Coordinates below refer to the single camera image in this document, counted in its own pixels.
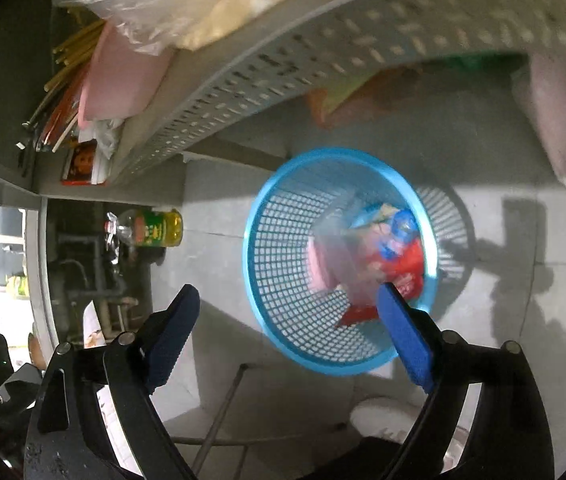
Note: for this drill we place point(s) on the red cartoon drink can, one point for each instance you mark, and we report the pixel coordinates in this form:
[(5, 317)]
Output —
[(405, 272)]

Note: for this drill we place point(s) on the pink round item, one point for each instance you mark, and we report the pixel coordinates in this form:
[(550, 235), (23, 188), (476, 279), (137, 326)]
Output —
[(323, 264)]

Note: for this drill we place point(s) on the perforated metal shelf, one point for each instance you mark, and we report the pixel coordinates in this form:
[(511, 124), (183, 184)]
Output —
[(300, 45)]

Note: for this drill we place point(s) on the cooking oil bottle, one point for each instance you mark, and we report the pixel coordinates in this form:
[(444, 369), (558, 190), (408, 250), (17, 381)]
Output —
[(146, 228)]

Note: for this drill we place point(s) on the blue mesh trash basket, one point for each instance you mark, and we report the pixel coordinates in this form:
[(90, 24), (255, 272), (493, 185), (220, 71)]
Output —
[(300, 323)]

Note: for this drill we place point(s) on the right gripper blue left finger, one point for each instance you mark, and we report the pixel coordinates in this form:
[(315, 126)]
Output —
[(165, 334)]

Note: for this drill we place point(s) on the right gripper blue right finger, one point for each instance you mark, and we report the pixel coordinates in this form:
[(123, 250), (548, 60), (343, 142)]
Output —
[(400, 321)]

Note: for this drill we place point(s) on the clear plastic container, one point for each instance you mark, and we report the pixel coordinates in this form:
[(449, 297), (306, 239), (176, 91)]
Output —
[(358, 274)]

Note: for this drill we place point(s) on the pink basin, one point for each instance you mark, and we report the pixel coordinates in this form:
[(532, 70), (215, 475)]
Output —
[(120, 82)]

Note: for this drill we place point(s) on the red booklet on shelf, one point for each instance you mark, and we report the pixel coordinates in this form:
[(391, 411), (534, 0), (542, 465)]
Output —
[(80, 164)]

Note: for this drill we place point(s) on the blue plastic wrapper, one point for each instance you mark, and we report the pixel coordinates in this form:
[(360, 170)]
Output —
[(386, 231)]

